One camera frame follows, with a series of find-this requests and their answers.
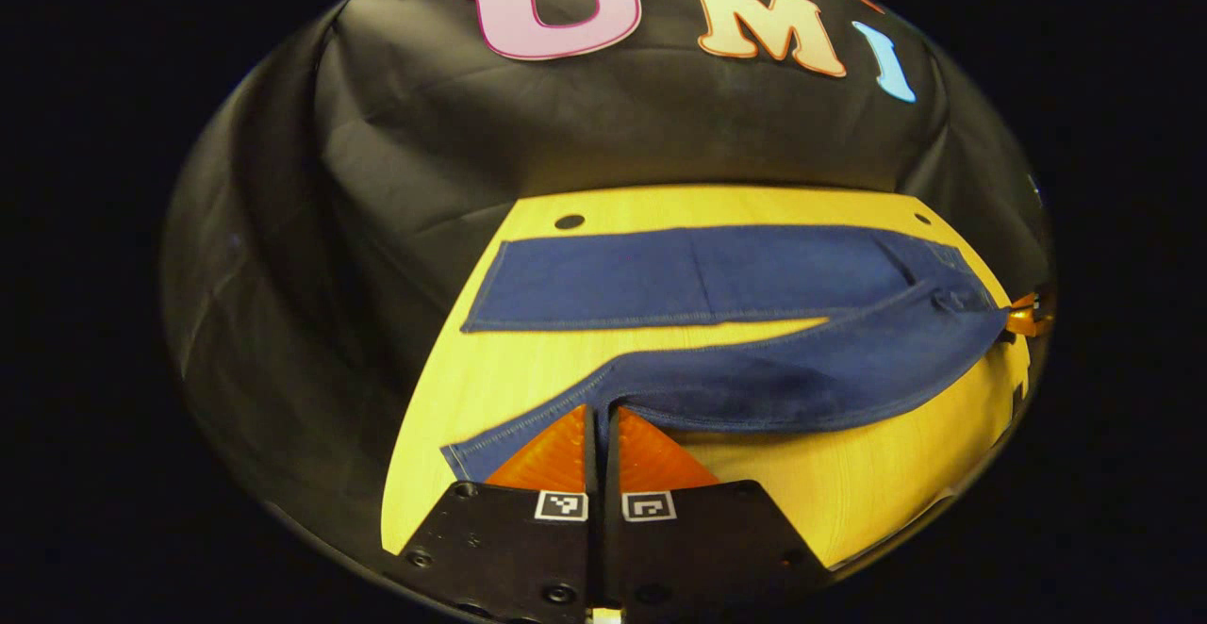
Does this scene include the black backdrop cloth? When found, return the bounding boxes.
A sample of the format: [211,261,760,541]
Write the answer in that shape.
[160,0,1052,564]

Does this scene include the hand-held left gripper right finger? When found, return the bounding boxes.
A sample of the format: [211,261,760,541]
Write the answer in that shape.
[603,403,833,620]

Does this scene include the blue denim jeans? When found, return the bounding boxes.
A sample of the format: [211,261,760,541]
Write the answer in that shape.
[440,223,1015,485]

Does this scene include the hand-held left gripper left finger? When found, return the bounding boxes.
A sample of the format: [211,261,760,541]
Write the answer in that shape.
[394,403,597,623]

